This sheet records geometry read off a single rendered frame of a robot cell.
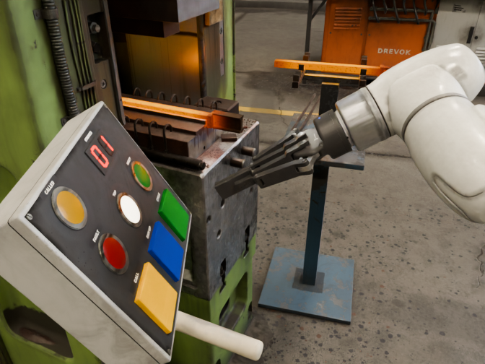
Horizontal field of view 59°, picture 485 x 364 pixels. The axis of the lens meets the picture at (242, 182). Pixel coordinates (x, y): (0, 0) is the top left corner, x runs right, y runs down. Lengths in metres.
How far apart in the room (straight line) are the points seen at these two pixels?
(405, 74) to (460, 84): 0.08
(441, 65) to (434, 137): 0.13
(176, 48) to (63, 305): 1.04
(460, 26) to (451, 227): 2.42
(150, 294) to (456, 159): 0.43
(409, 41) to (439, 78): 3.94
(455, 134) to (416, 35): 4.02
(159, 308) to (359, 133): 0.39
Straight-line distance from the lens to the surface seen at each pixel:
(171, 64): 1.50
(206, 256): 1.25
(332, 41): 4.58
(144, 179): 0.76
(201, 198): 1.13
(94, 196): 0.62
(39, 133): 0.94
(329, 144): 0.69
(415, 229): 2.58
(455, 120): 0.61
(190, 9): 1.06
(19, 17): 0.89
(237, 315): 1.75
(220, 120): 1.18
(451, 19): 4.62
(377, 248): 2.38
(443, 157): 0.59
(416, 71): 0.69
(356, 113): 0.68
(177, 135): 1.15
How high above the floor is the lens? 1.47
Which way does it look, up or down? 31 degrees down
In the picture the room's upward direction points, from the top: straight up
